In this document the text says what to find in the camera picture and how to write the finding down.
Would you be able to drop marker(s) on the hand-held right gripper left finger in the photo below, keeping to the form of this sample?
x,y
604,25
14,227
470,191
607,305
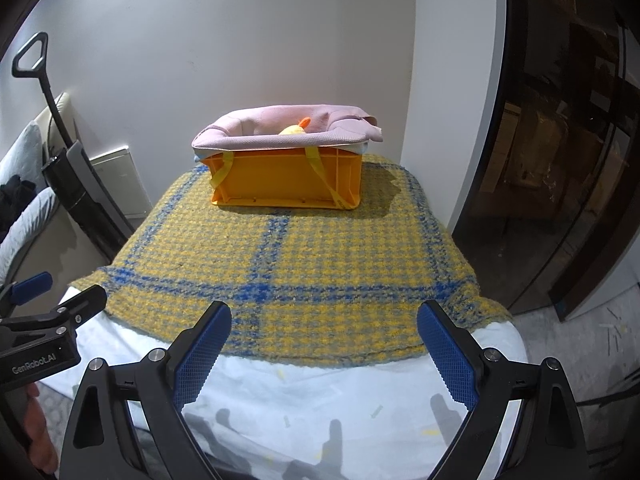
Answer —
x,y
202,355

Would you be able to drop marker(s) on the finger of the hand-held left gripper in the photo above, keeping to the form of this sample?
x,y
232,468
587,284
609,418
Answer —
x,y
85,302
32,285

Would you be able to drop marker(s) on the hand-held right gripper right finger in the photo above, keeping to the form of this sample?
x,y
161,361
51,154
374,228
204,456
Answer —
x,y
447,355

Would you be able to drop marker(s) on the orange plastic crate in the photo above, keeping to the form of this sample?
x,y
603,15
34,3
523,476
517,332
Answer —
x,y
280,175

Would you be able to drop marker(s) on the pink cloth liner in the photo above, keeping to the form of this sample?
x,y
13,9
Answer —
x,y
260,137

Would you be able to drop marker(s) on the yellow plush dog orange ears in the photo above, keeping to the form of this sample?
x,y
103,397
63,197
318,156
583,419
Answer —
x,y
292,130

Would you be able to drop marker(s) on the person's left hand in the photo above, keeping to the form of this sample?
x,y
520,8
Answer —
x,y
37,425

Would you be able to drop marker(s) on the light grey pillow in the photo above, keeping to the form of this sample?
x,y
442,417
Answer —
x,y
25,225

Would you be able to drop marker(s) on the black cloth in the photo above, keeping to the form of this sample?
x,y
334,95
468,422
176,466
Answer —
x,y
15,192

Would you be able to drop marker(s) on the black upright vacuum cleaner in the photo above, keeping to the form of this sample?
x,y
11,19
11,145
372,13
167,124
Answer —
x,y
75,185

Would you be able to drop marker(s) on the white bed sheet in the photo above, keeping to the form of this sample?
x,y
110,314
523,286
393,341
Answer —
x,y
310,390

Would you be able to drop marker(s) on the yellow blue plaid blanket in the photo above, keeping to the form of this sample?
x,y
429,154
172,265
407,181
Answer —
x,y
310,270

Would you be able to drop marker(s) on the beige headboard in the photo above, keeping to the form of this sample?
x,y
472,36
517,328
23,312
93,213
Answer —
x,y
62,115

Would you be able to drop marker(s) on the dark glass door cabinet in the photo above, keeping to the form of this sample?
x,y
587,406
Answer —
x,y
550,135

